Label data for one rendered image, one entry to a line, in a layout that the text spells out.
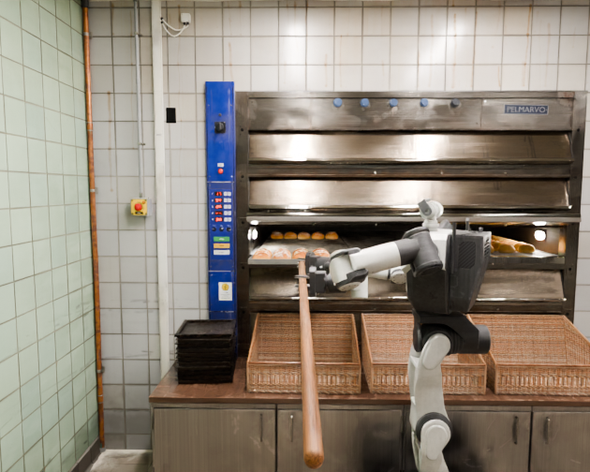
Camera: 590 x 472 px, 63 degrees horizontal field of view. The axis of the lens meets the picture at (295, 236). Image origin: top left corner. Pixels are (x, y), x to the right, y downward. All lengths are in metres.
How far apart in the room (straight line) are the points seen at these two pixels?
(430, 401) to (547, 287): 1.31
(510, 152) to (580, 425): 1.43
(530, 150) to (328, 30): 1.30
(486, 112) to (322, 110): 0.91
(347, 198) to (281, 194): 0.38
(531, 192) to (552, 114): 0.44
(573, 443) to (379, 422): 0.92
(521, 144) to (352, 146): 0.94
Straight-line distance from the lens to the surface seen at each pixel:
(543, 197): 3.06
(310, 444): 0.78
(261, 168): 2.76
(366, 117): 2.81
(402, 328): 2.86
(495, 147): 2.96
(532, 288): 3.09
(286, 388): 2.45
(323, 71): 2.82
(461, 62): 2.96
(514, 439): 2.70
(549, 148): 3.08
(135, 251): 2.93
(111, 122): 2.97
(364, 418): 2.47
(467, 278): 1.86
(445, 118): 2.90
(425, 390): 2.05
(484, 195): 2.93
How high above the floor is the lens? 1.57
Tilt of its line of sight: 6 degrees down
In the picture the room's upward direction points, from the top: straight up
